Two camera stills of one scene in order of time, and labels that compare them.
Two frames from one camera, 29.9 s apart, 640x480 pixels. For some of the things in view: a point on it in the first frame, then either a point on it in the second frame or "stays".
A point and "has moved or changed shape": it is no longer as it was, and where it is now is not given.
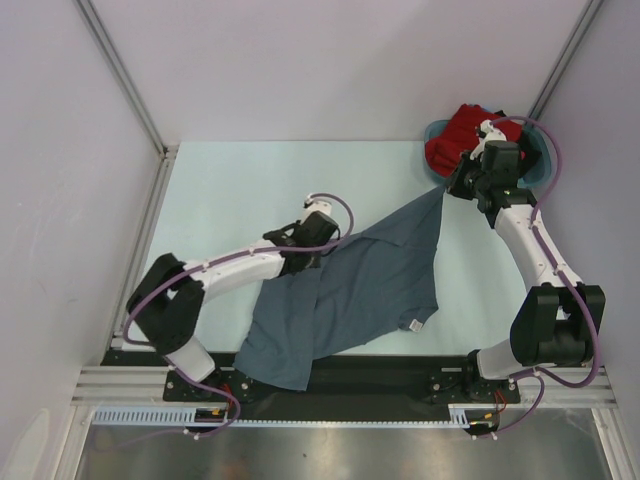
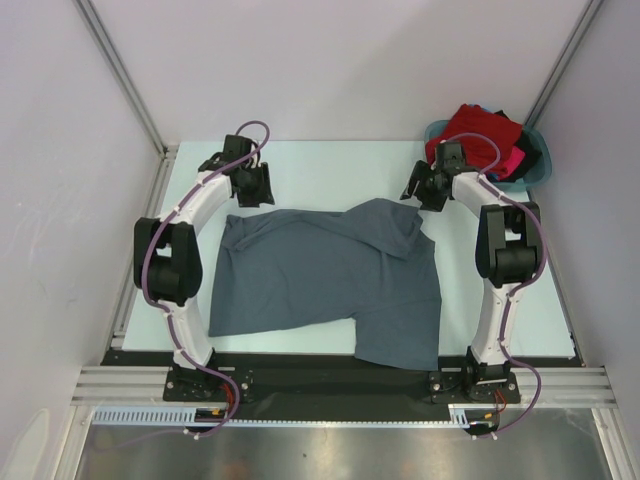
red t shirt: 460,136 stays
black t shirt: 531,147 stays
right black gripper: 455,186 -> 428,202
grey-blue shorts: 367,286 has moved or changed shape
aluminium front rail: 145,385 stays
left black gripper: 316,261 -> 264,193
